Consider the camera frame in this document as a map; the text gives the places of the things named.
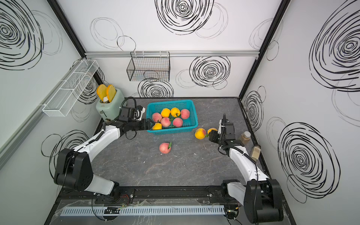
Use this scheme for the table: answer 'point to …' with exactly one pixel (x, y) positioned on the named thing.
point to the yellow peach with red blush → (200, 133)
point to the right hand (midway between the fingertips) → (214, 134)
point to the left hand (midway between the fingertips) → (149, 123)
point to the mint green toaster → (109, 111)
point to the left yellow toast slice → (101, 91)
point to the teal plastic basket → (156, 107)
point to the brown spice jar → (245, 137)
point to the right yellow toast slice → (111, 91)
